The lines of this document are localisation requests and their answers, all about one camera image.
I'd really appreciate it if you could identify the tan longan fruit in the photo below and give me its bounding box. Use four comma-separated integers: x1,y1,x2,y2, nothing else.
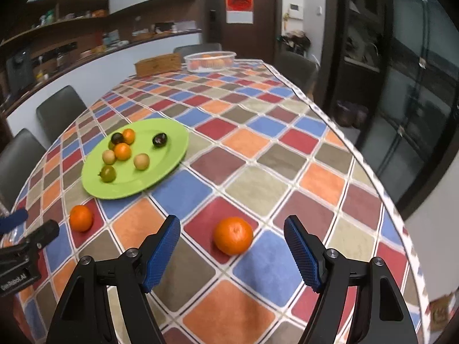
102,149,117,165

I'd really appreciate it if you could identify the orange fruit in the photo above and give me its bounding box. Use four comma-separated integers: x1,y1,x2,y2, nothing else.
114,143,131,162

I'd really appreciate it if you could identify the dark plum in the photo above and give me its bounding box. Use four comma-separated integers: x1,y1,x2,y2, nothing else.
152,132,168,148
110,132,125,145

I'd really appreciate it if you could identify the small orange kumquat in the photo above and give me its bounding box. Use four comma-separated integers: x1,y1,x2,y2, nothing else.
122,128,135,145

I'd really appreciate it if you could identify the mandarin near plate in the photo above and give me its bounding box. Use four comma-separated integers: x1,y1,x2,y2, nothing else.
69,205,93,232

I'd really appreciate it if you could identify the dark chair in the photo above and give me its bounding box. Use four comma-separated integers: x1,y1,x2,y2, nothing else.
274,51,320,94
36,85,86,142
0,128,46,212

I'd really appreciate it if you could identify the green plate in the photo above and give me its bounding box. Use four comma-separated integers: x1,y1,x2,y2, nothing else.
81,118,189,200

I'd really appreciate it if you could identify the mandarin right side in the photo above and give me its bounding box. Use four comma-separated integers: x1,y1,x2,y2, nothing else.
212,217,254,256

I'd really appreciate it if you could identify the wooden counter shelf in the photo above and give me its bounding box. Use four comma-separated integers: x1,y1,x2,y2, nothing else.
2,28,202,119

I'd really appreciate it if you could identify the checkered tablecloth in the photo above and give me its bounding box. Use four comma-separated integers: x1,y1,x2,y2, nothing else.
9,60,430,343

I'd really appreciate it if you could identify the black coffee machine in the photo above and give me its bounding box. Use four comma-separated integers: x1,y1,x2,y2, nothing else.
6,47,35,97

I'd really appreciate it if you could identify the dark chair right side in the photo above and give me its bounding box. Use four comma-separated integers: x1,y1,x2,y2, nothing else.
274,51,320,94

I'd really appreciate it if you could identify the woven brown box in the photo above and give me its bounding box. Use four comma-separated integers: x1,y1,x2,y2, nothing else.
135,54,182,77

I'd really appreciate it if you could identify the dark chair far end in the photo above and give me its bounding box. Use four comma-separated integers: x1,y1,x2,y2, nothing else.
173,43,222,59

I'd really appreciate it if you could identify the clear plastic basket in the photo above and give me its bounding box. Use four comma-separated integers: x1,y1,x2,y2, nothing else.
184,50,236,73

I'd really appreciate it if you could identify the brown door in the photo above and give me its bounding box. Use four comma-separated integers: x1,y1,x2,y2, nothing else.
204,0,282,64

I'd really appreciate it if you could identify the red white door poster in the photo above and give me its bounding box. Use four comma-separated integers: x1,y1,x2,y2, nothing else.
225,0,254,24

